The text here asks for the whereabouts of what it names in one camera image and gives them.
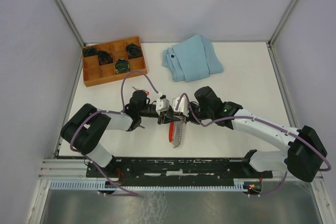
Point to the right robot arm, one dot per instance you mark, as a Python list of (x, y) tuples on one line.
[(299, 151)]

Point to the black rolled belt far left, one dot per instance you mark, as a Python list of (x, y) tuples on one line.
[(89, 51)]

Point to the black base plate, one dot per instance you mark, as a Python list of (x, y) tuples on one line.
[(145, 171)]

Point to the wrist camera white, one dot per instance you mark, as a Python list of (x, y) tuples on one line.
[(180, 105), (162, 103)]

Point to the wooden compartment tray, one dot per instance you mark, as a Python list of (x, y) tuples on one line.
[(94, 74)]

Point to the white slotted cable duct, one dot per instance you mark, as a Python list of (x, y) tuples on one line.
[(101, 185)]

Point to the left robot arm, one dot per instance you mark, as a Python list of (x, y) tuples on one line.
[(85, 129)]

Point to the black rolled belt front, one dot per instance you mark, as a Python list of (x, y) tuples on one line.
[(121, 66)]

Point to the black rolled belt right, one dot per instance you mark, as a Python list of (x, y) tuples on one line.
[(133, 51)]

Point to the key with red tag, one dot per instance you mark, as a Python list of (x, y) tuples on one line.
[(136, 89)]

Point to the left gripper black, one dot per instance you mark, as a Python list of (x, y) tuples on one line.
[(167, 117)]

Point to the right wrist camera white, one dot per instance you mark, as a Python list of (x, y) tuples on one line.
[(180, 105)]

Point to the light blue folded cloth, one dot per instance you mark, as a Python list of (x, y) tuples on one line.
[(191, 60)]

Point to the aluminium frame post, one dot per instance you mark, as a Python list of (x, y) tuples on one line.
[(70, 23), (283, 21)]

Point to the red handled metal keyring holder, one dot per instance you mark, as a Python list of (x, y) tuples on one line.
[(176, 132)]

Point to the left aluminium frame post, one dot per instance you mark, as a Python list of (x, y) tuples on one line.
[(70, 23)]

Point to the right aluminium frame post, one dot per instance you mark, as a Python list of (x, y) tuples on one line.
[(283, 21)]

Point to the black rolled belt middle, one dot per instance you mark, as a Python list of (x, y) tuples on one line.
[(104, 57)]

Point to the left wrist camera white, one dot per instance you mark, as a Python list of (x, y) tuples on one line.
[(162, 103)]

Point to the black rolled belt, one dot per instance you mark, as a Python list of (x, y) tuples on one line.
[(104, 57), (121, 66), (89, 51), (133, 51)]

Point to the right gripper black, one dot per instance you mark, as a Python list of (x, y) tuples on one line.
[(189, 117)]

